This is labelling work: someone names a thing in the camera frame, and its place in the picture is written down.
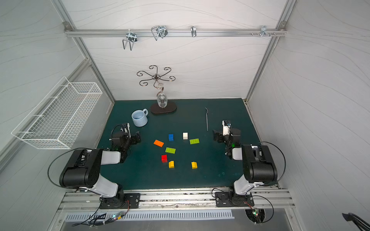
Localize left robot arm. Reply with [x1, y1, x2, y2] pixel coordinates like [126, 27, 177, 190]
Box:
[59, 131, 141, 209]

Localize orange lego brick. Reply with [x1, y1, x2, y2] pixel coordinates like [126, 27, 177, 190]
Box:
[153, 140, 164, 147]

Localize black metal mug tree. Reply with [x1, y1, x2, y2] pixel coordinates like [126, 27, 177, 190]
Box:
[136, 65, 177, 115]

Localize light blue mug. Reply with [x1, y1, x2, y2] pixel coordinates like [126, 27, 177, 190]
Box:
[132, 109, 148, 128]

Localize white wire basket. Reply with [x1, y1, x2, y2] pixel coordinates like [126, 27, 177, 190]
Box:
[11, 77, 103, 150]

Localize metal tweezers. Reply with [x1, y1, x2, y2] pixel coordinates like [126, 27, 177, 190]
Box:
[205, 107, 209, 131]

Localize metal hook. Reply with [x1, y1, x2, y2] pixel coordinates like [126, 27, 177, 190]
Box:
[251, 26, 276, 38]
[151, 26, 168, 40]
[190, 26, 197, 38]
[122, 32, 137, 50]

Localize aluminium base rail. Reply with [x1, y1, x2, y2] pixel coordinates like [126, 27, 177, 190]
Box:
[57, 187, 296, 213]

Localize green lego brick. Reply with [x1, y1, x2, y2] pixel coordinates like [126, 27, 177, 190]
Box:
[165, 147, 176, 154]
[189, 138, 200, 145]

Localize red lego brick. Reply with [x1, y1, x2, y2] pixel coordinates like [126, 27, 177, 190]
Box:
[161, 155, 168, 163]

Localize white vent grille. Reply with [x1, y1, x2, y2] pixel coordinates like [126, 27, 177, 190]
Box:
[64, 209, 235, 222]

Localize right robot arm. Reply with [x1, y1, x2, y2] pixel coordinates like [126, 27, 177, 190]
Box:
[211, 128, 278, 208]

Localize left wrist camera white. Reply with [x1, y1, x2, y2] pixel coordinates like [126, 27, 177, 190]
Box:
[123, 123, 131, 137]

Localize aluminium top rail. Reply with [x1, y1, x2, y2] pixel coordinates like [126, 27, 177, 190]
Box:
[65, 28, 288, 38]

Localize black stand corner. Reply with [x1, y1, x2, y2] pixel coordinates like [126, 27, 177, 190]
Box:
[342, 213, 370, 231]

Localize green table mat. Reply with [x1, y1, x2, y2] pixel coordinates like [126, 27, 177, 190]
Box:
[101, 98, 259, 190]

